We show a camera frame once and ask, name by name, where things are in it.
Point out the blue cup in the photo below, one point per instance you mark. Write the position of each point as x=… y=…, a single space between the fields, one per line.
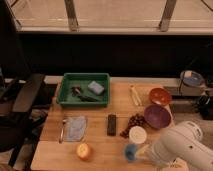
x=130 y=151

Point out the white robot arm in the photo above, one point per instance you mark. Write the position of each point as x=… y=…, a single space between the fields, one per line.
x=181 y=141

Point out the light blue sponge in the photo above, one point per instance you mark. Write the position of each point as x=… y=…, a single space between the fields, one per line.
x=96 y=88

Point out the green plastic tray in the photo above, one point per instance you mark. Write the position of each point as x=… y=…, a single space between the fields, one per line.
x=66 y=99

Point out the pale yellow banana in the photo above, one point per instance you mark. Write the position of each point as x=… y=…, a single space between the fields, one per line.
x=135 y=96

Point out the dark tool in tray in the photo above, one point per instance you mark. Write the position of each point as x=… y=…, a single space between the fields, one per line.
x=77 y=91

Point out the black remote control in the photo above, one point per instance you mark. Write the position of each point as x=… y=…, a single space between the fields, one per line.
x=111 y=125

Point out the bunch of dark grapes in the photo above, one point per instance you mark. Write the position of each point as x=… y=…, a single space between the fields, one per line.
x=135 y=120

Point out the blue folded cloth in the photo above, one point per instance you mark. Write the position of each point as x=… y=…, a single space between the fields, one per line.
x=76 y=127

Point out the orange bowl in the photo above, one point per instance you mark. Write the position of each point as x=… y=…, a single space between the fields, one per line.
x=160 y=96

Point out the white cup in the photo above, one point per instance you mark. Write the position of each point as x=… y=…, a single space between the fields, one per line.
x=137 y=135

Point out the purple bowl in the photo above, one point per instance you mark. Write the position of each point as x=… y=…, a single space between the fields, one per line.
x=157 y=116

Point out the orange fruit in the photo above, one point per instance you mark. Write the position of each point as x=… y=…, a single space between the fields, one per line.
x=84 y=151

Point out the metal spoon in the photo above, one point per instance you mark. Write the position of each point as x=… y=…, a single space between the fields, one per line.
x=62 y=130

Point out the metal bowl on stand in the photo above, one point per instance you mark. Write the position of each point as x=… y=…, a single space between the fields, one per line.
x=191 y=78

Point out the black office chair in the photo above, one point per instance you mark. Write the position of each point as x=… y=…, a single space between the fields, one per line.
x=20 y=96

